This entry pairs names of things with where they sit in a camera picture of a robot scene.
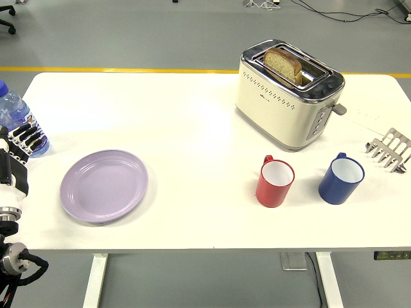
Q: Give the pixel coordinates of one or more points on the white paper sheet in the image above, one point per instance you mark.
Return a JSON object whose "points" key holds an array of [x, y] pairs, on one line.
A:
{"points": [[369, 117]]}

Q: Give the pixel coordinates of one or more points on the lilac round plate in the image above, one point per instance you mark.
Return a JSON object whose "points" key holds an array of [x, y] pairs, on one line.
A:
{"points": [[104, 186]]}

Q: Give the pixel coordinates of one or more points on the black office chair base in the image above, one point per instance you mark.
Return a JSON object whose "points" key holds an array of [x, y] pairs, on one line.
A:
{"points": [[8, 27]]}

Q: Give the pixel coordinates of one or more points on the red enamel mug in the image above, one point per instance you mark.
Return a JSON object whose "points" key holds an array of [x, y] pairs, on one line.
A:
{"points": [[271, 194]]}

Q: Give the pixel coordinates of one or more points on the white table leg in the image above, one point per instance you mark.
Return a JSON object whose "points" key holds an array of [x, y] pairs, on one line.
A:
{"points": [[330, 282], [94, 282]]}

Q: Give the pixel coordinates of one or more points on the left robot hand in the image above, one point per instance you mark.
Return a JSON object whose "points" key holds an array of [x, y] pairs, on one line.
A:
{"points": [[14, 192]]}

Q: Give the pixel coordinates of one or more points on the white metal stand foot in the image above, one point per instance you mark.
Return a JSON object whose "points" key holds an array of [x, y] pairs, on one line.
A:
{"points": [[253, 3]]}

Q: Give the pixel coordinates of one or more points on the silver metal toast rack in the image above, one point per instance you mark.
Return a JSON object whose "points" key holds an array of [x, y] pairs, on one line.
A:
{"points": [[393, 146]]}

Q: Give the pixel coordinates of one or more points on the cream and chrome toaster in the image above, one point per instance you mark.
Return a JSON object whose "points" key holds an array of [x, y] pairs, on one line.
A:
{"points": [[273, 109]]}

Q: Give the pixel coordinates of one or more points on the clear water bottle blue label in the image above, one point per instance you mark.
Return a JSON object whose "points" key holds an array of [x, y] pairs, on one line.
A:
{"points": [[13, 109]]}

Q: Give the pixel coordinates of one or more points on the black table control panel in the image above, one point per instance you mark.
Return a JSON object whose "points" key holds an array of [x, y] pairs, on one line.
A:
{"points": [[391, 255]]}

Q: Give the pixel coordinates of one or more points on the grey floor socket plate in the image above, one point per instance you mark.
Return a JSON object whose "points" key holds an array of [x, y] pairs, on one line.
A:
{"points": [[293, 261]]}

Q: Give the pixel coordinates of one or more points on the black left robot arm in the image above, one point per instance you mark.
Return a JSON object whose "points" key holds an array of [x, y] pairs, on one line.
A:
{"points": [[16, 258]]}

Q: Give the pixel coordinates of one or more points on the blue enamel mug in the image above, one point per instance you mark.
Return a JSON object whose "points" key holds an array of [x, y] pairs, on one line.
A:
{"points": [[334, 191]]}

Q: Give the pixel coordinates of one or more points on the brown bread slice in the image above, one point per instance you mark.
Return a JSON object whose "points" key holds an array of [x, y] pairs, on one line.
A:
{"points": [[284, 62]]}

